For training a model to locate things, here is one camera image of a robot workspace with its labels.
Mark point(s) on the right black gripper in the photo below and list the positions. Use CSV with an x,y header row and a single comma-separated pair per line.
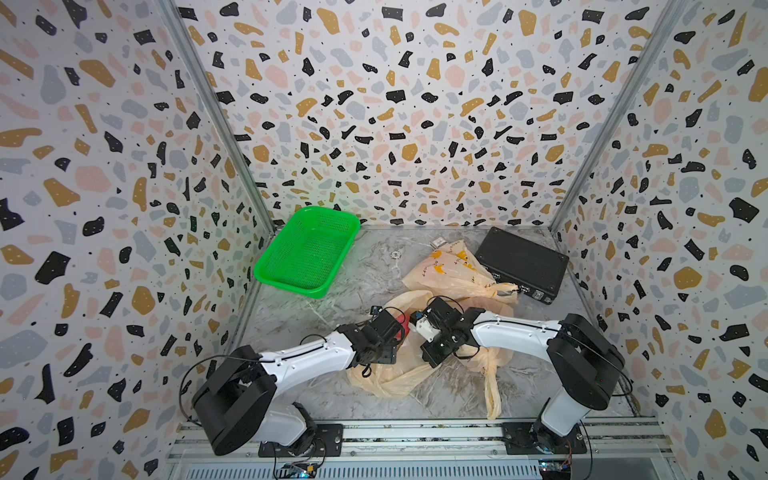
x,y
428,356

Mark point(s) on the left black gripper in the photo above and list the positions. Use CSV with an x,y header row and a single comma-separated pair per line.
x,y
390,356

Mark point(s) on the red apple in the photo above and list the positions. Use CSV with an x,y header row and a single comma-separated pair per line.
x,y
405,324

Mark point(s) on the beige plastic bag with apples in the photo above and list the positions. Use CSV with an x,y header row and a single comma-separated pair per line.
x,y
399,379

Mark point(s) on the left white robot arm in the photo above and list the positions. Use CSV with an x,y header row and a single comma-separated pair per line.
x,y
239,403

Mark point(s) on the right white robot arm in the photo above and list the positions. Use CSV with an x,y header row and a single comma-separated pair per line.
x,y
588,366

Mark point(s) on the small card box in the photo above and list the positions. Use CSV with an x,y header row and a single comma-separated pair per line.
x,y
437,243

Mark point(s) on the black flat box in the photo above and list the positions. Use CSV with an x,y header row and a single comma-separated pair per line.
x,y
537,270

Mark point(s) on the green plastic mesh basket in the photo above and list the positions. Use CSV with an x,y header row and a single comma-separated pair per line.
x,y
306,255

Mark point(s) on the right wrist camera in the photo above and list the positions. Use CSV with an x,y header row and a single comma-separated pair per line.
x,y
421,324

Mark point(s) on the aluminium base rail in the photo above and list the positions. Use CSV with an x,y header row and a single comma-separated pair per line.
x,y
601,448

